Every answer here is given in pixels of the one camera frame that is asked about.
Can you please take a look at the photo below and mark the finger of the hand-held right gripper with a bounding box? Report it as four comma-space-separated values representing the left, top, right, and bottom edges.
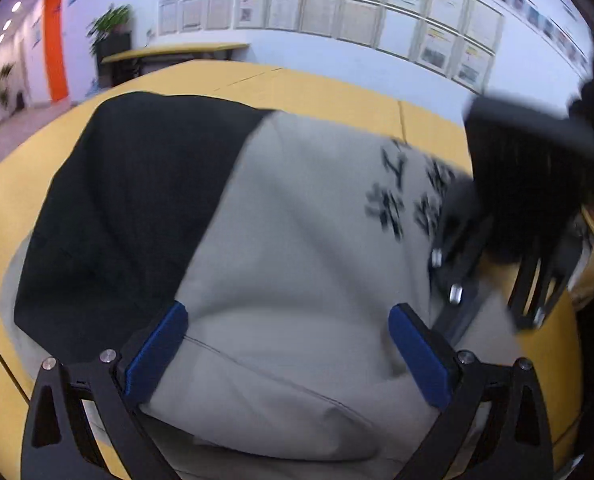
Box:
429, 212, 495, 346
507, 250, 574, 332

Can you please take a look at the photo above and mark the wall of framed notices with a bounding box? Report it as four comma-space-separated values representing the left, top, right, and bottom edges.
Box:
157, 0, 594, 96

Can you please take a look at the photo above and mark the tall green floor plant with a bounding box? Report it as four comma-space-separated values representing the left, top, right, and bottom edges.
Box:
0, 62, 18, 111

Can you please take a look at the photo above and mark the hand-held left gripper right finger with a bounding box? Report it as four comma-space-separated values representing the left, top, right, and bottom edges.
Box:
388, 303, 558, 480

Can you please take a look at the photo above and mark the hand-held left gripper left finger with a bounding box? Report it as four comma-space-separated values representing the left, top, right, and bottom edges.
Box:
21, 300, 190, 480

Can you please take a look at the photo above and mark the black plant cabinet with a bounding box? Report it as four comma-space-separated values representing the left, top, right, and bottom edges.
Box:
97, 32, 134, 88

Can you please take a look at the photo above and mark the grey and black jacket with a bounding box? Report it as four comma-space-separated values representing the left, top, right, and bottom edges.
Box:
0, 91, 528, 480

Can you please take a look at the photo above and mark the green potted plant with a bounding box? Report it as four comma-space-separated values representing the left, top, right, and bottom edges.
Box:
88, 4, 132, 42

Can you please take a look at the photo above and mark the yellow side table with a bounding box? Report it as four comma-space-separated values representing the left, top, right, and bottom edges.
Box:
101, 42, 250, 79

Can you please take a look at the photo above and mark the orange wall panel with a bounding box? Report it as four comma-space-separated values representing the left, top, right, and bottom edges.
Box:
43, 0, 70, 102

